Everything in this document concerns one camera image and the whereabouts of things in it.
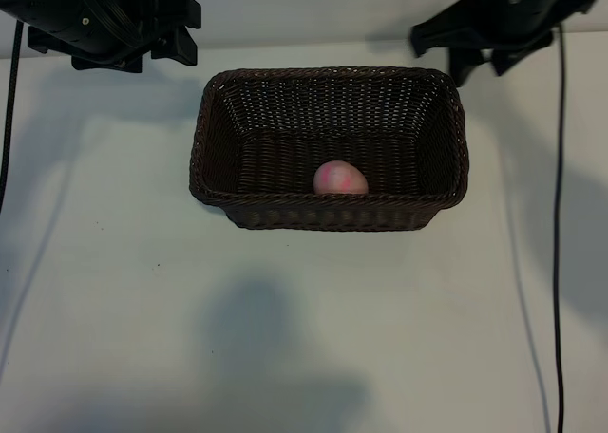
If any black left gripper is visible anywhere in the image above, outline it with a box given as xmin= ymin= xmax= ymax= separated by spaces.
xmin=28 ymin=0 xmax=202 ymax=66

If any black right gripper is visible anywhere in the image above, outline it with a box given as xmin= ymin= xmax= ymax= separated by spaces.
xmin=409 ymin=0 xmax=572 ymax=88

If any black braided left cable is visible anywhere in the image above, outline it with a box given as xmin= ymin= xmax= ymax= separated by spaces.
xmin=0 ymin=18 xmax=24 ymax=214

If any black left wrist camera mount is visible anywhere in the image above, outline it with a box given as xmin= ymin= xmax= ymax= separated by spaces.
xmin=27 ymin=24 xmax=145 ymax=74

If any pink peach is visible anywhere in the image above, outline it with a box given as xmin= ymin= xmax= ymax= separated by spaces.
xmin=312 ymin=160 xmax=370 ymax=196

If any dark brown wicker basket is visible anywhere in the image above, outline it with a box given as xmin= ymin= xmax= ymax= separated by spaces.
xmin=188 ymin=66 xmax=471 ymax=234

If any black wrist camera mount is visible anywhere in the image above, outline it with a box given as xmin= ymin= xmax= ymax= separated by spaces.
xmin=491 ymin=28 xmax=556 ymax=77
xmin=27 ymin=24 xmax=145 ymax=74

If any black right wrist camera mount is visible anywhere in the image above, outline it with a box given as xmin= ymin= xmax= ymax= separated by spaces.
xmin=491 ymin=28 xmax=556 ymax=77

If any thin black right cable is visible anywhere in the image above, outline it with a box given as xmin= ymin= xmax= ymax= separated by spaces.
xmin=553 ymin=22 xmax=566 ymax=433

